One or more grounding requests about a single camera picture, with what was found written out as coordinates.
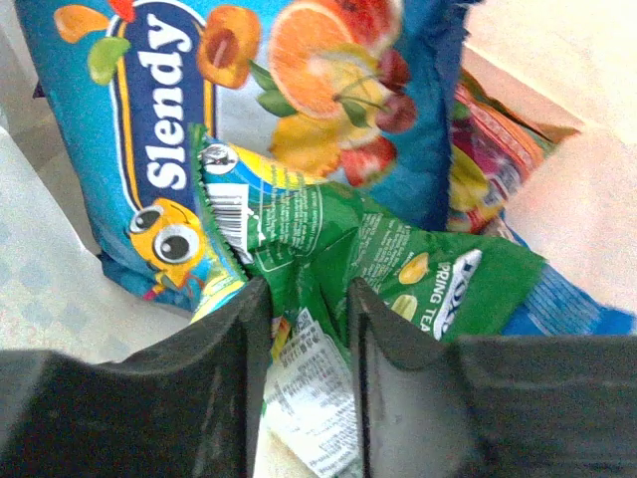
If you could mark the green snack bag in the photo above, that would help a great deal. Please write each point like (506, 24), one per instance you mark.
(309, 239)

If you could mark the colourful candy packet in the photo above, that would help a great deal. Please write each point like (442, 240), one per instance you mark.
(495, 151)

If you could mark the checkered paper bag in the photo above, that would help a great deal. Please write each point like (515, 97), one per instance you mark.
(55, 295)

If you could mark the blue M&M's packet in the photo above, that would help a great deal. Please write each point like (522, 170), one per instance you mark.
(536, 300)

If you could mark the blue Slendy snack bag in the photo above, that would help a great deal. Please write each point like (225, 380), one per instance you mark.
(127, 79)

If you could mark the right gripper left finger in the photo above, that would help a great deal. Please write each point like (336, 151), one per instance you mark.
(188, 406)

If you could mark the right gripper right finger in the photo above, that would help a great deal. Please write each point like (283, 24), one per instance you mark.
(488, 406)

